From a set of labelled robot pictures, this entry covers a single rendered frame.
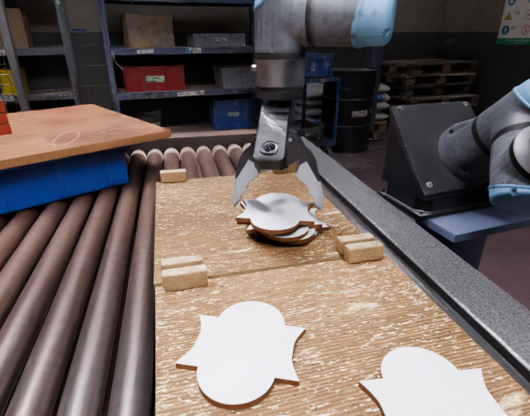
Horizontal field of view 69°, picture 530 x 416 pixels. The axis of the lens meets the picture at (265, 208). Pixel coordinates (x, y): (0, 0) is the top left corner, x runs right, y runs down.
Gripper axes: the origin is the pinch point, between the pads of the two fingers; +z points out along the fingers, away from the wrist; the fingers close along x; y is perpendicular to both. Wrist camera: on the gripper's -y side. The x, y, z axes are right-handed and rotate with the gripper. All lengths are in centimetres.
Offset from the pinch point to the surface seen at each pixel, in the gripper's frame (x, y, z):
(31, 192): 51, 8, 2
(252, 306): 1.3, -21.7, 3.0
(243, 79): 74, 419, 24
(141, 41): 175, 371, -18
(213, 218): 12.2, 3.8, 3.9
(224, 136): 22, 62, 3
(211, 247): 10.0, -6.7, 3.9
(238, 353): 1.7, -29.4, 3.0
